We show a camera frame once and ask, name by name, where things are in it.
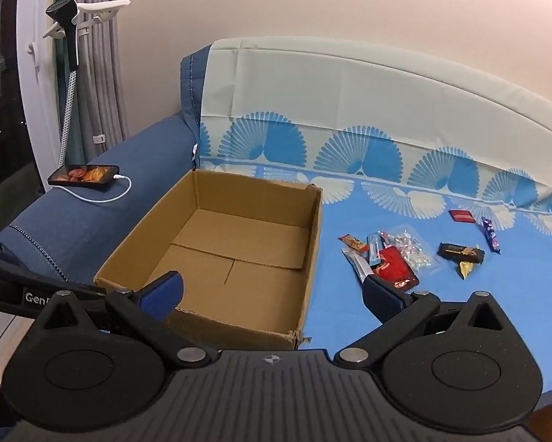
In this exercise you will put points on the blue sofa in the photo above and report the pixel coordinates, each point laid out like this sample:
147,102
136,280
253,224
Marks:
119,156

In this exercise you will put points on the gold candy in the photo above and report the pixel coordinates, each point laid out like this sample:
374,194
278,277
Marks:
465,269

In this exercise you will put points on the white plastic hanger stand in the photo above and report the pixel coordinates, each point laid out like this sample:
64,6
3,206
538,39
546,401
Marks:
105,8

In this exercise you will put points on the red white stick packet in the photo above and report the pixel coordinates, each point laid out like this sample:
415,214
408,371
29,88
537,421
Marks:
356,264

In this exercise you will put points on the light blue stick packet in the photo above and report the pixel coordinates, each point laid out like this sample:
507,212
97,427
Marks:
374,248

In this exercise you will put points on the white window frame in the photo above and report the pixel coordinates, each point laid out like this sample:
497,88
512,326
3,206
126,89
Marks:
32,101

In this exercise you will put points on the blue fan-print sheet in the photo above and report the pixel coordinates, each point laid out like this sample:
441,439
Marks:
349,78

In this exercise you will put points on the black smartphone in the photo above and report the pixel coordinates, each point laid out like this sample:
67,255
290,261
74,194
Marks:
82,175

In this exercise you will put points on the black chocolate bar packet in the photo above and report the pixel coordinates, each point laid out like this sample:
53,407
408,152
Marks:
460,252

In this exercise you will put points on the purple stick snack packet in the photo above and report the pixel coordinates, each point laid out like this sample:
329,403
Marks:
491,235

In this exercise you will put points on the grey curtain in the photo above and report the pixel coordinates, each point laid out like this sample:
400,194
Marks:
103,78

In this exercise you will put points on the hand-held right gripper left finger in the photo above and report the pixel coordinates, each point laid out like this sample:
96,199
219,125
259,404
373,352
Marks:
160,293

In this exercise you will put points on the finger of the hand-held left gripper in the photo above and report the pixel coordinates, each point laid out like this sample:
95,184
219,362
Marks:
73,287

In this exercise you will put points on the white curtain clip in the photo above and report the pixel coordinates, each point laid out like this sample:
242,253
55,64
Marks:
99,138

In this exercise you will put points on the clear bag of candies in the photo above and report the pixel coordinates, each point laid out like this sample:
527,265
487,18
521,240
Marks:
411,248

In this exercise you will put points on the brown cardboard box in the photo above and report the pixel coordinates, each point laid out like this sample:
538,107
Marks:
239,239

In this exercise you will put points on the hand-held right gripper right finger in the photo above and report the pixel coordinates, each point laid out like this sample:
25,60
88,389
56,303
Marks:
386,299

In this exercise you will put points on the orange snack packet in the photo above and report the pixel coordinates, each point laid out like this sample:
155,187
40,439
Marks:
353,241

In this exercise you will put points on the small red snack packet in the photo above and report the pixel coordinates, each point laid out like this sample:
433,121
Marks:
461,216

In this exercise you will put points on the large red snack packet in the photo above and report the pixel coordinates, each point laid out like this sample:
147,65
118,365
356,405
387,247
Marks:
393,267

